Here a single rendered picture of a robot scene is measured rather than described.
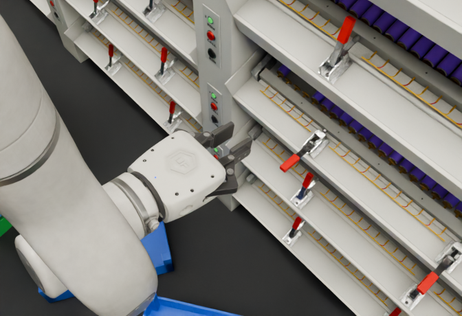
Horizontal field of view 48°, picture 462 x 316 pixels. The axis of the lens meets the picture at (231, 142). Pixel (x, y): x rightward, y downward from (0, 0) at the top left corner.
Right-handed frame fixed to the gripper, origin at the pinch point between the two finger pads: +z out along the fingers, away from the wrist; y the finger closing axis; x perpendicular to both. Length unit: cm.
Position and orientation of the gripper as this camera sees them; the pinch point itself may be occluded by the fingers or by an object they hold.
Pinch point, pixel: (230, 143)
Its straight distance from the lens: 74.9
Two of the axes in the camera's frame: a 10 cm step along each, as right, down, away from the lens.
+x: -1.2, 6.4, 7.6
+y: -6.8, -6.2, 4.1
